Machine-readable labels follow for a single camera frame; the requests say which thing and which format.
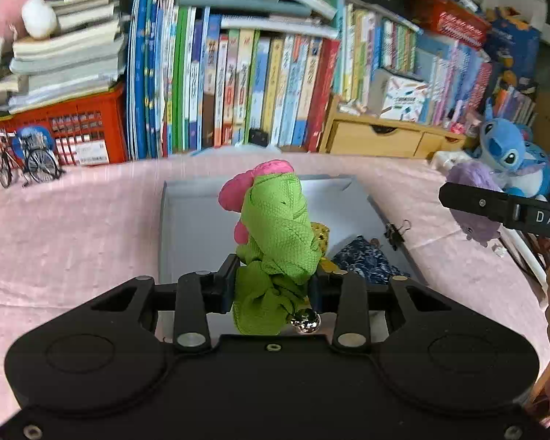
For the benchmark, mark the purple fluffy scrunchie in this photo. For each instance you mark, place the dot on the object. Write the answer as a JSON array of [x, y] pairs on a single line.
[[470, 176]]

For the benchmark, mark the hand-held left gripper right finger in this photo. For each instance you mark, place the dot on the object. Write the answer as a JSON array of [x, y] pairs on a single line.
[[331, 291]]

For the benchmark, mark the stack of worn books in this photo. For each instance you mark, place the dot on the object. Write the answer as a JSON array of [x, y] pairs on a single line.
[[68, 64]]

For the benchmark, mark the small black box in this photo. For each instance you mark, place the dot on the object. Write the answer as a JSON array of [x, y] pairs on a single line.
[[258, 137]]

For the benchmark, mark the blue plush toy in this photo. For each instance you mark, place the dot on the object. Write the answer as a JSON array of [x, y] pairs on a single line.
[[538, 167], [502, 140]]

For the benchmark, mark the pink and white plush toy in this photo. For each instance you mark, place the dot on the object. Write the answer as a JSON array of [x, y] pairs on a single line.
[[7, 13]]

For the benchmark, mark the grey cardboard box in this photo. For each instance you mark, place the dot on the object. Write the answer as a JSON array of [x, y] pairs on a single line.
[[192, 220]]

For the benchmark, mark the red basket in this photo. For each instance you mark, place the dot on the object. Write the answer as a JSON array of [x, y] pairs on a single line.
[[449, 20]]

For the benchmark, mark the gold sequin scrunchie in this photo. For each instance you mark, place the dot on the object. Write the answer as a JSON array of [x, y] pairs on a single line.
[[320, 236]]

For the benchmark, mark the row of thin slanted books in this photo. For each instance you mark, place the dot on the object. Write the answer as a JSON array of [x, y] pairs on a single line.
[[515, 105]]

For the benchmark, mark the wooden drawer organizer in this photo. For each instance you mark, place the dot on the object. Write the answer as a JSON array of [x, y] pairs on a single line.
[[371, 140]]

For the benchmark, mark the row of books on organizer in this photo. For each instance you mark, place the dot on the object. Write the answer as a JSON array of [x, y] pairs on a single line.
[[444, 73]]

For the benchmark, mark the white tube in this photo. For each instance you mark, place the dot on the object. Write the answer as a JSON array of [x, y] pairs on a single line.
[[525, 259]]

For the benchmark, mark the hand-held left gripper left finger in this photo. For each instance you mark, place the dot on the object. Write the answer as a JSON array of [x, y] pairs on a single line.
[[229, 284]]

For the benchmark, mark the blue round card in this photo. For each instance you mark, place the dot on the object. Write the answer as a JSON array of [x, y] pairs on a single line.
[[39, 136]]

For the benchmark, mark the green and pink fabric scrunchie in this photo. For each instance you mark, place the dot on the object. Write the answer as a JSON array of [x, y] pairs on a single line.
[[275, 220]]

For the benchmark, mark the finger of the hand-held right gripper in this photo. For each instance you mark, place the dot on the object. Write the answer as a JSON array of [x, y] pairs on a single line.
[[476, 201]]

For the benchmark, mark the black binder clip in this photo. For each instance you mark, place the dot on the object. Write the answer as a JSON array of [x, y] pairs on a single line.
[[395, 234]]

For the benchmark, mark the red plastic crate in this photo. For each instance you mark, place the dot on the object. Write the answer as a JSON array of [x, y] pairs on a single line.
[[96, 114]]

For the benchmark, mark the blue cardboard box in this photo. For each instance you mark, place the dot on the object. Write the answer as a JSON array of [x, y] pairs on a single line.
[[513, 50]]

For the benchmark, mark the row of upright picture books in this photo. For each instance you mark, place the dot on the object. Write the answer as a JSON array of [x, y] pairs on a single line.
[[238, 91]]

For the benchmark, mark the miniature black bicycle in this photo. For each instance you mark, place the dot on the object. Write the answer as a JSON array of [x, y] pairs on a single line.
[[39, 165]]

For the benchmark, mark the navy patterned cloth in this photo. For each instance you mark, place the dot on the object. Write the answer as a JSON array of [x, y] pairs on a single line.
[[366, 259]]

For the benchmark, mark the pile of flat books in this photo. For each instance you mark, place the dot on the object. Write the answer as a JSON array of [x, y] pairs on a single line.
[[261, 7]]

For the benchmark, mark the white pencil print box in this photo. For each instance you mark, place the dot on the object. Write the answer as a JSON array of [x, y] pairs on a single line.
[[403, 96]]

